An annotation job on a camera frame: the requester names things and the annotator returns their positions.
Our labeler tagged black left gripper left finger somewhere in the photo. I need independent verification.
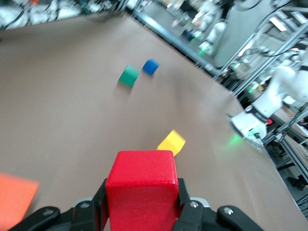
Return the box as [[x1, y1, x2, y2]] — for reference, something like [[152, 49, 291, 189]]
[[9, 178, 110, 231]]

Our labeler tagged blue cube block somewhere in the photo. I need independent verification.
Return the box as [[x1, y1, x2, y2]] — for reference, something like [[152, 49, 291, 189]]
[[141, 59, 160, 76]]

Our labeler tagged green cube block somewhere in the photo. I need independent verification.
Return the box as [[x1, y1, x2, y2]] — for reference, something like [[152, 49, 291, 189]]
[[117, 64, 140, 89]]

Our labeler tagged orange cube block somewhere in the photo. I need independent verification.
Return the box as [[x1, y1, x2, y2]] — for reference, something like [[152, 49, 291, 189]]
[[0, 172, 40, 231]]

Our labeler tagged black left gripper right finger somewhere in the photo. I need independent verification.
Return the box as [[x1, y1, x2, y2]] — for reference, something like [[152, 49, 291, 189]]
[[173, 178, 263, 231]]

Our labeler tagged yellow cube block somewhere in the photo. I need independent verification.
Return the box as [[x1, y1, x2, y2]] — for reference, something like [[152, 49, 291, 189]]
[[156, 129, 186, 157]]

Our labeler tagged red cube block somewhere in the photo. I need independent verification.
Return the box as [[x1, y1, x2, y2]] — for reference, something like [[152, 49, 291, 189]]
[[105, 150, 180, 231]]

